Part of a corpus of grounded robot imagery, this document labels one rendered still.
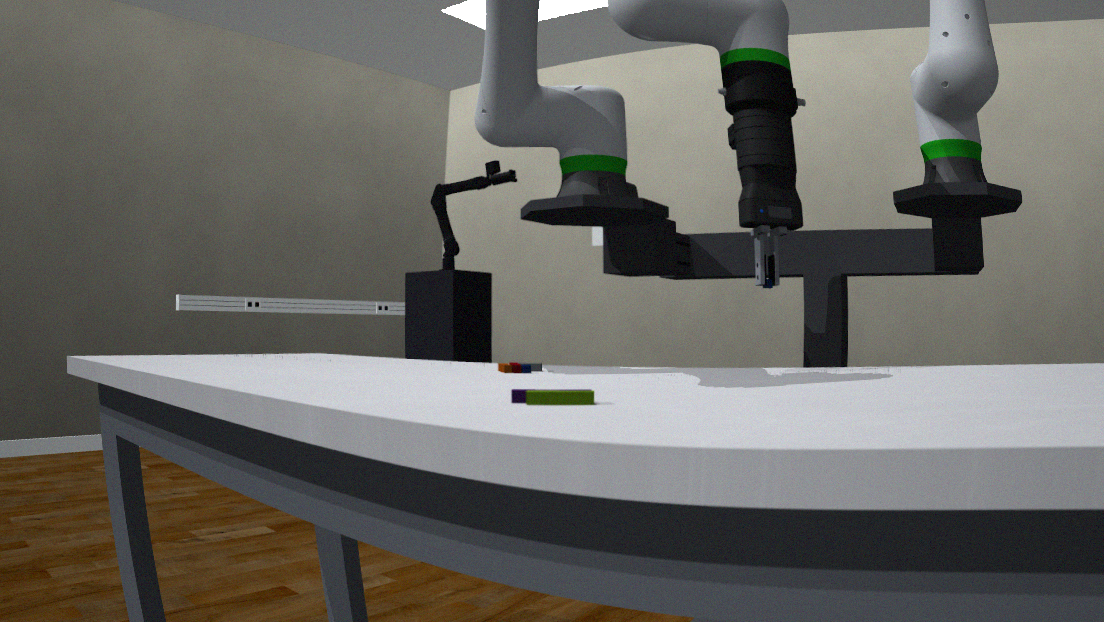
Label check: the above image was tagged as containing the lime green rod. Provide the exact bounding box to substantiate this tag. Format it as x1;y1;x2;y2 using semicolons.
526;391;594;405

